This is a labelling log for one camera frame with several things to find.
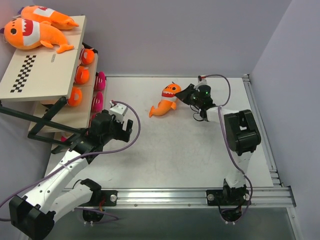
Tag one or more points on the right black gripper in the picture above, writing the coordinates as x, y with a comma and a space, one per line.
189, 95

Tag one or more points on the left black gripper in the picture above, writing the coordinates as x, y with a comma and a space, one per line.
121, 128

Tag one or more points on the orange shark plush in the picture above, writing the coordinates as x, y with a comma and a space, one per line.
168, 101
25, 34
41, 14

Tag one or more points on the white pink glasses plush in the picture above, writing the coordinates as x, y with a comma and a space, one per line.
97, 102
65, 135

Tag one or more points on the black haired doll plush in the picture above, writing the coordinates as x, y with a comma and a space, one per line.
86, 56
75, 97
82, 75

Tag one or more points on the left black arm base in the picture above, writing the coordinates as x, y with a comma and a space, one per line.
94, 213

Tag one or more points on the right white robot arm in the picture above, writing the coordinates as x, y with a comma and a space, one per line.
239, 130

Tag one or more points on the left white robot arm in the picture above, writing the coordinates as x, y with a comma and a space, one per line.
36, 213

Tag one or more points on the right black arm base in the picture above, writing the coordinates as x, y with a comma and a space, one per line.
232, 203

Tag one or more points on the white pink plush on shelf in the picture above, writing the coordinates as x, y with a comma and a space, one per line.
100, 81

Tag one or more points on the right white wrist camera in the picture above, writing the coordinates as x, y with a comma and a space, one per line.
201, 80

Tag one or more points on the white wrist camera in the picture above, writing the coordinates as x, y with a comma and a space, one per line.
118, 110
201, 80

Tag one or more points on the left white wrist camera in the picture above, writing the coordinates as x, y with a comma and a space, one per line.
118, 110

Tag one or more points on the cream tiered shelf black frame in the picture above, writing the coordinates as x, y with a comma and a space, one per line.
46, 78

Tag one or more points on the aluminium table side rail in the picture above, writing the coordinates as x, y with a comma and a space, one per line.
264, 138

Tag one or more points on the aluminium mounting rail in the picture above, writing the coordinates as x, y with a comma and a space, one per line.
187, 198

